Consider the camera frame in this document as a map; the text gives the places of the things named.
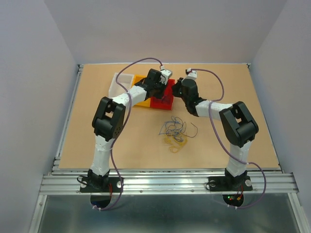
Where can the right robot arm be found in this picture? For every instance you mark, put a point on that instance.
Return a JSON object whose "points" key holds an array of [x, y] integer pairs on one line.
{"points": [[239, 127]]}

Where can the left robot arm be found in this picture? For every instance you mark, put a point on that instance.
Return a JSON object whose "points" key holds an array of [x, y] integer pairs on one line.
{"points": [[108, 122]]}

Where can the red plastic bin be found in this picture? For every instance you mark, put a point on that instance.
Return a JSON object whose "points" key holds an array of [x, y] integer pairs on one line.
{"points": [[166, 102]]}

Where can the yellow plastic bin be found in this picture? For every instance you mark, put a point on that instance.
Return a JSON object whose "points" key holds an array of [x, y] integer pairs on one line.
{"points": [[140, 100]]}

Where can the white plastic bin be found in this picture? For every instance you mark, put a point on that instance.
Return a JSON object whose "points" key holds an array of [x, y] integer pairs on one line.
{"points": [[125, 80]]}

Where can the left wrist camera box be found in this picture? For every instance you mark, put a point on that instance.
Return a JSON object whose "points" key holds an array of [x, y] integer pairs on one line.
{"points": [[165, 74]]}

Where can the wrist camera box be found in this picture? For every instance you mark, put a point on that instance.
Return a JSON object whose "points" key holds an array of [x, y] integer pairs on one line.
{"points": [[165, 74], [191, 74]]}

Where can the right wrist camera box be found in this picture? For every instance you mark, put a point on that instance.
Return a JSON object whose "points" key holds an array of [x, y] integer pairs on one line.
{"points": [[191, 74]]}

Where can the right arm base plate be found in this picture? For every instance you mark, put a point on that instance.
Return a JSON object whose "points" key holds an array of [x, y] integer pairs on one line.
{"points": [[227, 184]]}

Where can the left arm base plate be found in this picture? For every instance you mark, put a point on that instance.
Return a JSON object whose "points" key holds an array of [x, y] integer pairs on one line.
{"points": [[112, 184]]}

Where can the aluminium mounting rail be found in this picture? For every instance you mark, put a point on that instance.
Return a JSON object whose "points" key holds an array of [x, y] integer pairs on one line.
{"points": [[166, 182]]}

